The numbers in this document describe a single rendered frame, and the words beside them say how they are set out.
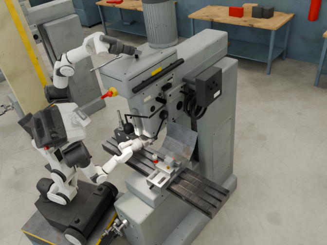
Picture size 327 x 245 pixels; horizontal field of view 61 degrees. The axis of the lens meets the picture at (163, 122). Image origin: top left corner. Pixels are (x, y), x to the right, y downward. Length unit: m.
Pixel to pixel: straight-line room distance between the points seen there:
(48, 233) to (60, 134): 1.31
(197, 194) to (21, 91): 2.21
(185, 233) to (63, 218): 1.11
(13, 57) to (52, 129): 1.58
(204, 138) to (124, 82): 1.00
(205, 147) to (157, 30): 1.09
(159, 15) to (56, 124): 0.91
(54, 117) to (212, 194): 1.21
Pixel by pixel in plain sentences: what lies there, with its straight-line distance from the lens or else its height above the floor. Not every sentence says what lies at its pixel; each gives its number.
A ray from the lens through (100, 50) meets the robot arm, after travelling 1.55.
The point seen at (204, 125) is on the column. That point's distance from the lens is 2.24.
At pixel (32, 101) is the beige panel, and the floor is 1.07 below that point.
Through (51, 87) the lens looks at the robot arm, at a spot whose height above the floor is 1.79.
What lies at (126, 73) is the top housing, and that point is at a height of 1.89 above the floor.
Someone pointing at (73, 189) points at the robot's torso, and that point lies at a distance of 2.62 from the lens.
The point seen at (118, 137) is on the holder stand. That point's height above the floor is 1.04.
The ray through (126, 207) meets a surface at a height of 0.73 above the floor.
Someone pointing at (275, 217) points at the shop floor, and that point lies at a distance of 3.17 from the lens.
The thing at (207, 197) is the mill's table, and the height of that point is 0.93.
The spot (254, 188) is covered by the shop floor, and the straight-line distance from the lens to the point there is 3.35.
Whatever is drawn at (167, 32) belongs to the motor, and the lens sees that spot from 1.81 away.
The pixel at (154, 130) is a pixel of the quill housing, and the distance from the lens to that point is 1.94.
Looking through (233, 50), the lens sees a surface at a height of 0.23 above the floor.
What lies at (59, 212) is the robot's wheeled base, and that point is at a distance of 2.77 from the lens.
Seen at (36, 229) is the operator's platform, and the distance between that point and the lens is 2.99.
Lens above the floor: 2.59
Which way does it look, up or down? 37 degrees down
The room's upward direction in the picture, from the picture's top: 9 degrees counter-clockwise
